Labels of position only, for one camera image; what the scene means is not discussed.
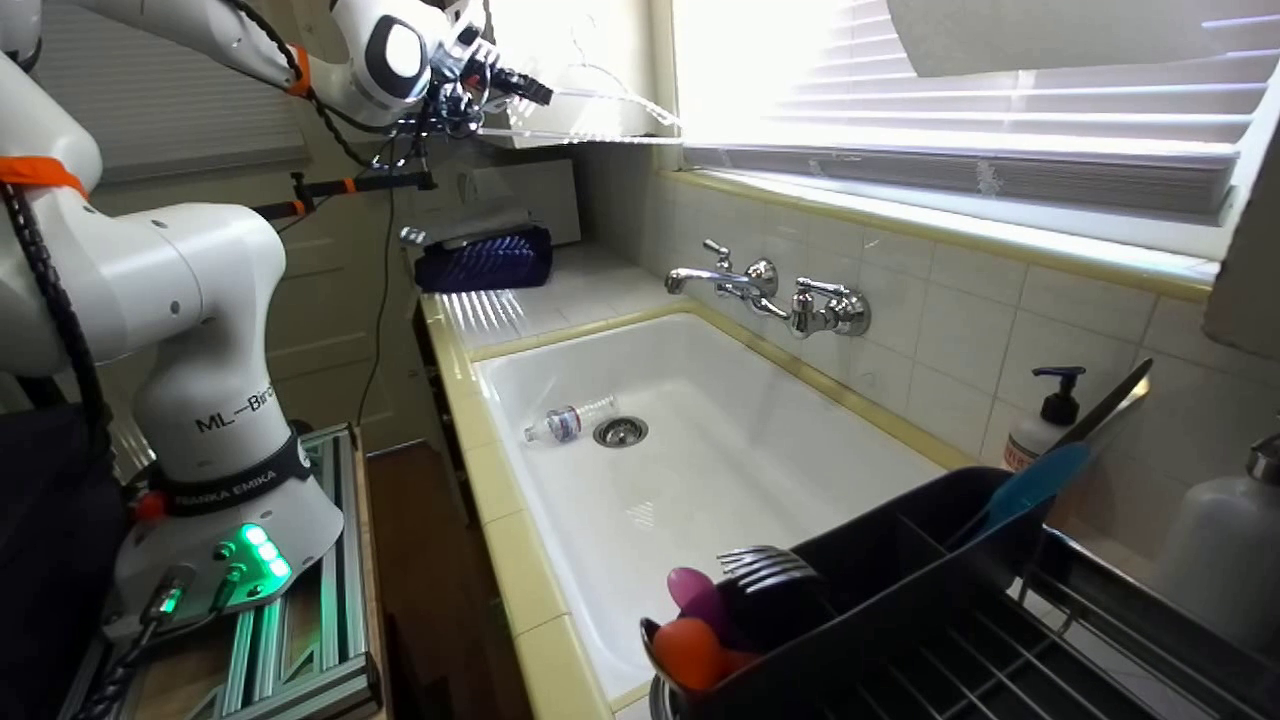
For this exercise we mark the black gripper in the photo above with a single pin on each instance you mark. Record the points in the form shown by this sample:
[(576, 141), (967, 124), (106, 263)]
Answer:
[(464, 82)]

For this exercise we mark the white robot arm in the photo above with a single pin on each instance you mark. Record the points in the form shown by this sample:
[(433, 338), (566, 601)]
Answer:
[(191, 287)]

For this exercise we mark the white upper cabinet right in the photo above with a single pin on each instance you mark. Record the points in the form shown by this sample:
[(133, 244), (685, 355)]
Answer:
[(611, 34)]

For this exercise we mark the small plastic bottle in sink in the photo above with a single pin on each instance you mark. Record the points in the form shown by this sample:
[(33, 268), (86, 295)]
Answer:
[(557, 425)]

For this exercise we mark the metal sink drain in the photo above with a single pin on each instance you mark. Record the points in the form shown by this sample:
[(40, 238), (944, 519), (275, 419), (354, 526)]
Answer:
[(623, 432)]

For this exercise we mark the white ceramic sink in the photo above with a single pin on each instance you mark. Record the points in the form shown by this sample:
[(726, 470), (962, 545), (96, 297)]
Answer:
[(736, 455)]

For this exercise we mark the dark blue bag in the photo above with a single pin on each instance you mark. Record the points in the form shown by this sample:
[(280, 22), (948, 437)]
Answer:
[(505, 256)]

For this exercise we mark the metal forks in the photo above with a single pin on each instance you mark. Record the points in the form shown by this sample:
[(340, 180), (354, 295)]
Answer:
[(763, 566)]

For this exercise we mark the white window blinds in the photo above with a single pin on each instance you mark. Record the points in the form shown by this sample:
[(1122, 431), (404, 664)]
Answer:
[(1101, 104)]

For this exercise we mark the soap pump bottle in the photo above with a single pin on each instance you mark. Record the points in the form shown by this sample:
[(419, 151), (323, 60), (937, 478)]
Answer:
[(1047, 422)]

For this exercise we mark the blue spatula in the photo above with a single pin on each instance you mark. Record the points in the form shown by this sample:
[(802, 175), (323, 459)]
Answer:
[(1047, 478)]

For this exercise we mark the black dish drying rack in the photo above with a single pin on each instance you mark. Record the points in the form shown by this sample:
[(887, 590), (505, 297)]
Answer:
[(898, 622)]

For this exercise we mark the white dish soap bottle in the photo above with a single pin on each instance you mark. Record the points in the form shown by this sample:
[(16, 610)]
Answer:
[(1220, 557)]

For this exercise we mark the camera on tripod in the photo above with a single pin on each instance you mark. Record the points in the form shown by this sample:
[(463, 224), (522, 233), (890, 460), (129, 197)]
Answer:
[(399, 165)]

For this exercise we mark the purple utensil handle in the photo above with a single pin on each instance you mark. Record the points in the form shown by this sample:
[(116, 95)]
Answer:
[(694, 593)]

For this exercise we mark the orange utensil handle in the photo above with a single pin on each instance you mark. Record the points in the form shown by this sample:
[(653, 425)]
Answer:
[(694, 659)]

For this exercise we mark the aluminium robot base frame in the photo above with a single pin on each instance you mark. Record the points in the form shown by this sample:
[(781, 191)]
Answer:
[(270, 616)]

